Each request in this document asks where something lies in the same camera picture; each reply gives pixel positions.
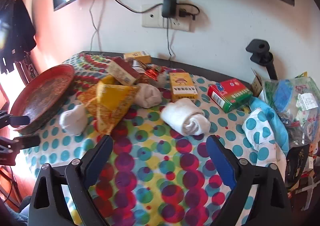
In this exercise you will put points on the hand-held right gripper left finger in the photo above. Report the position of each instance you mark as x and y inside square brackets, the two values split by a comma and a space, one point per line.
[100, 156]

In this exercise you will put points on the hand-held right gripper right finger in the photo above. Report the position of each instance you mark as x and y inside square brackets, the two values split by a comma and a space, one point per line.
[222, 163]

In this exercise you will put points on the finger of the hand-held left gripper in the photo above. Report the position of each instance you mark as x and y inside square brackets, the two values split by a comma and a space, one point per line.
[21, 121]
[27, 141]

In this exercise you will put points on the red round tray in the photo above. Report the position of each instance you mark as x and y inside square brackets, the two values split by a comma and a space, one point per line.
[42, 91]

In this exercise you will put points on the white sock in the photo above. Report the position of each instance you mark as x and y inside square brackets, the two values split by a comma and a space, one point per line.
[150, 96]
[73, 121]

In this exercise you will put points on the yellow snack packet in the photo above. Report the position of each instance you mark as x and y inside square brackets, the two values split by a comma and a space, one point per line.
[112, 101]

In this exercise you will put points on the white towel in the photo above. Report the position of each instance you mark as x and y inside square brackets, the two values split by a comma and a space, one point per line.
[185, 118]

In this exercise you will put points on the yellow smiling-mouth medicine box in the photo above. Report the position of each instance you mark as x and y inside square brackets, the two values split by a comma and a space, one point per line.
[182, 86]

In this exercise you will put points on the dark red box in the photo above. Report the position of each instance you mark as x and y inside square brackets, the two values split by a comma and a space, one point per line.
[122, 71]

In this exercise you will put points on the red snack bar wrapper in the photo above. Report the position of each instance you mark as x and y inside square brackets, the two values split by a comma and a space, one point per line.
[151, 73]

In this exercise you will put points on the small yellow box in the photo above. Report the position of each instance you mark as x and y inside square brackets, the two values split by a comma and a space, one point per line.
[137, 56]

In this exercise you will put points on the colourful polka-dot cloth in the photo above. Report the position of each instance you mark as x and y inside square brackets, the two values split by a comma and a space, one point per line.
[155, 146]

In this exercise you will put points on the person's jeans leg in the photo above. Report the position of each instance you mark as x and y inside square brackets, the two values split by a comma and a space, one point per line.
[25, 206]

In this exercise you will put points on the red and green box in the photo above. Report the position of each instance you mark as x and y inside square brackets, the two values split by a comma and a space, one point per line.
[230, 93]

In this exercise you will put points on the small cardboard box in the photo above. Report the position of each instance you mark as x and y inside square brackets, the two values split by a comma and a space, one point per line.
[257, 83]

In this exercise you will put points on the blue round object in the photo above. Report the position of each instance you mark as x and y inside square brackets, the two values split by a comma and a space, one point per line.
[282, 93]

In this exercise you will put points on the filled transparent plastic bag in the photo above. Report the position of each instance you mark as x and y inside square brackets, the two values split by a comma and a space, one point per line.
[300, 101]

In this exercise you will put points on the black plug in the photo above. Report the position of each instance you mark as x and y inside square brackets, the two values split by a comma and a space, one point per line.
[183, 13]

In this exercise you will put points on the black power adapter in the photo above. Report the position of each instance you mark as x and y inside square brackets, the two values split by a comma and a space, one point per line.
[169, 6]

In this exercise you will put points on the black clamp mount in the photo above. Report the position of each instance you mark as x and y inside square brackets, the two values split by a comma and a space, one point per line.
[258, 51]

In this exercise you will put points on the white power wall outlet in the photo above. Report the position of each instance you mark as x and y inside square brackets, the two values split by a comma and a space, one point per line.
[182, 25]

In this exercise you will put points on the white antenna wall outlet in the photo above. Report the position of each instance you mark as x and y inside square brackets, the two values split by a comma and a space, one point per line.
[151, 17]

